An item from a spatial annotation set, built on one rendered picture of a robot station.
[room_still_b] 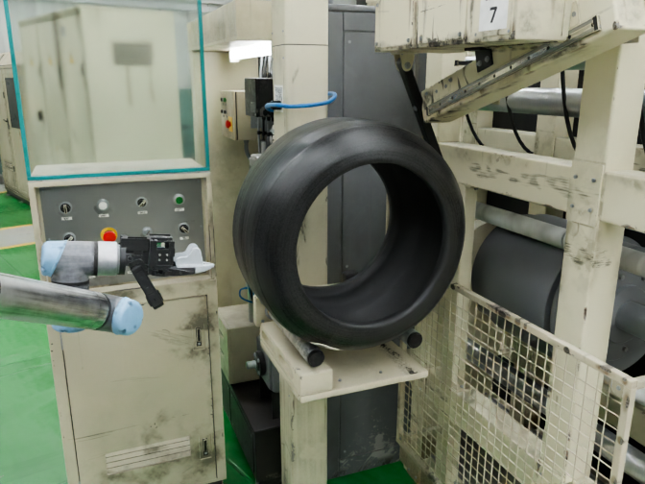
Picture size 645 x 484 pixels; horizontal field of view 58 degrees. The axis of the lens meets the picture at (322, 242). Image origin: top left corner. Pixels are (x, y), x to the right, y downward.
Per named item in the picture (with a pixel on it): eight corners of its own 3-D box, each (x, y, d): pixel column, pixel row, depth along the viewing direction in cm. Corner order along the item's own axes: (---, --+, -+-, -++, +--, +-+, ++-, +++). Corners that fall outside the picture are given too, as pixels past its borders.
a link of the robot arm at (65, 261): (42, 276, 128) (42, 237, 127) (96, 276, 132) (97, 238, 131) (39, 283, 121) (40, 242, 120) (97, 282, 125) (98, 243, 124)
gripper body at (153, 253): (178, 241, 130) (120, 240, 125) (176, 278, 132) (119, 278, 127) (173, 233, 137) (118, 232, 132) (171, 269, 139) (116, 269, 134)
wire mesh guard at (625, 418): (395, 441, 213) (402, 256, 194) (399, 440, 213) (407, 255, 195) (588, 661, 132) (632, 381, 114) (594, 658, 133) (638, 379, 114)
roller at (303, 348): (283, 304, 177) (276, 318, 177) (271, 300, 175) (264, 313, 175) (328, 353, 145) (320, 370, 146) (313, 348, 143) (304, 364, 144)
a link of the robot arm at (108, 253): (97, 279, 125) (96, 269, 133) (120, 279, 127) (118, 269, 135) (98, 246, 124) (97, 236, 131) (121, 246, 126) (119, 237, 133)
